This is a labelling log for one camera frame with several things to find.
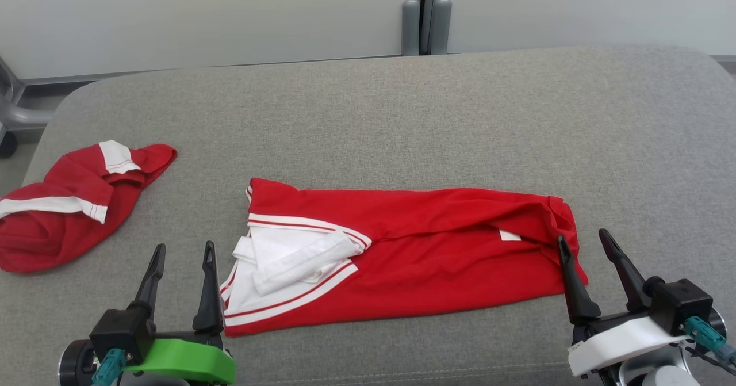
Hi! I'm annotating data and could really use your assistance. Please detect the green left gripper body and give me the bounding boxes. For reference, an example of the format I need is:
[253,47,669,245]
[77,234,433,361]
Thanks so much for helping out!
[123,331,237,386]

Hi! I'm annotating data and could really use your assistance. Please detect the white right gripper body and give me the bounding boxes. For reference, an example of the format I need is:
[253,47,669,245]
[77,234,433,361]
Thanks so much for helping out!
[568,310,691,378]

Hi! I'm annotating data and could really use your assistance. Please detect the grey partition post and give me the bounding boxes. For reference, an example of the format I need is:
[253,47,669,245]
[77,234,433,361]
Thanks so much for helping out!
[425,0,453,56]
[401,0,424,56]

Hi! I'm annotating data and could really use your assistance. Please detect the red shorts with white stripes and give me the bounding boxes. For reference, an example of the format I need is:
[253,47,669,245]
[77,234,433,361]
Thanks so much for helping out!
[0,140,178,274]

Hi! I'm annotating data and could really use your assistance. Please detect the left camera cable teal connector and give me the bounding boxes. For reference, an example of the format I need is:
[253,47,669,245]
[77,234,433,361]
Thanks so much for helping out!
[92,349,128,386]

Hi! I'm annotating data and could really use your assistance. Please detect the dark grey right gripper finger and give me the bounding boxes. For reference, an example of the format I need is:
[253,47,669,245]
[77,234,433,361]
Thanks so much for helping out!
[556,235,602,326]
[598,228,651,312]

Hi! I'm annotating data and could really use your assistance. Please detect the camera cable teal connector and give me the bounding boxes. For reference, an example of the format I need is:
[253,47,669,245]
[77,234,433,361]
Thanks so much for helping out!
[92,349,128,386]
[683,316,736,375]

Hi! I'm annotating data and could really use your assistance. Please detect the right camera cable teal connector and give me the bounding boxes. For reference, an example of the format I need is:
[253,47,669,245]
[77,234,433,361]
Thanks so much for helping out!
[683,316,736,375]

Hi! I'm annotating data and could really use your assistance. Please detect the grey partition bottom rail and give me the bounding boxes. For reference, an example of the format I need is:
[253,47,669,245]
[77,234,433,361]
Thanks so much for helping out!
[16,54,403,83]

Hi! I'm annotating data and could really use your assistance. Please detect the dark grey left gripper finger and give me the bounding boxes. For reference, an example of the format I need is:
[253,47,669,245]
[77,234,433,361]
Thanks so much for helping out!
[191,240,225,334]
[128,243,167,319]

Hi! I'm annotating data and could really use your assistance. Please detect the red jersey with white sleeves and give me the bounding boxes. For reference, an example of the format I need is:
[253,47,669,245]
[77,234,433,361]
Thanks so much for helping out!
[220,177,589,338]

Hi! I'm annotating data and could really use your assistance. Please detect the grey partition support frame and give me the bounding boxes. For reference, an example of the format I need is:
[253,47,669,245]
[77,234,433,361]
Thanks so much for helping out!
[0,58,56,159]

